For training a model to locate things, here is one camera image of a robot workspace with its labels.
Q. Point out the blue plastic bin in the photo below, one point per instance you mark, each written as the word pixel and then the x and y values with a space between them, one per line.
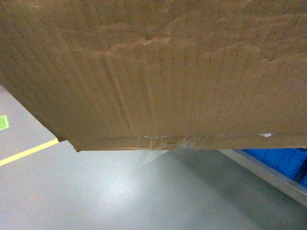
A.
pixel 291 162

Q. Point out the steel shelf frame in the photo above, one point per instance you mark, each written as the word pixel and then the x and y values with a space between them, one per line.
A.
pixel 271 176

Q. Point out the large cardboard box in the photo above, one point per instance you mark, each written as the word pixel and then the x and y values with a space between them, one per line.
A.
pixel 160 74

